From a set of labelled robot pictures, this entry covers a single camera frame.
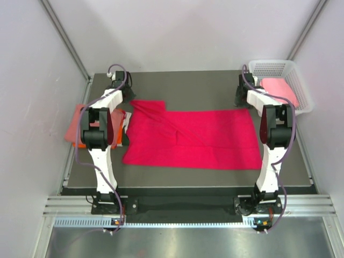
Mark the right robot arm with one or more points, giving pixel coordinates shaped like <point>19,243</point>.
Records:
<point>277,133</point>

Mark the magenta t shirt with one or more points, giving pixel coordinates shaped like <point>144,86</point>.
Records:
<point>218,139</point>

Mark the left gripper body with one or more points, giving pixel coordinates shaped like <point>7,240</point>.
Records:
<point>130,94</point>

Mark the folded orange t shirt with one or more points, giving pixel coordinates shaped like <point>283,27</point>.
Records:
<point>118,137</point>

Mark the white plastic basket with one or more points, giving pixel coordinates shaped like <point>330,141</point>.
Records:
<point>289,71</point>

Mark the light pink t shirt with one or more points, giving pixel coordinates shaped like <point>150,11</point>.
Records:
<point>279,87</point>

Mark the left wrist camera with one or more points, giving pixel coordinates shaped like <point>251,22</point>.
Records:
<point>111,75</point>

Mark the slotted grey cable duct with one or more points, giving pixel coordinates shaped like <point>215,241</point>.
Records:
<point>108,222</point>

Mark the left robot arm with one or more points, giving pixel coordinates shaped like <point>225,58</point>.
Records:
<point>96,133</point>

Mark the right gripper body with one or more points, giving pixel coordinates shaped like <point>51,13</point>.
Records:
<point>240,102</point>

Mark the folded salmon t shirt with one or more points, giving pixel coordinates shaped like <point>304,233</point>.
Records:
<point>75,126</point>

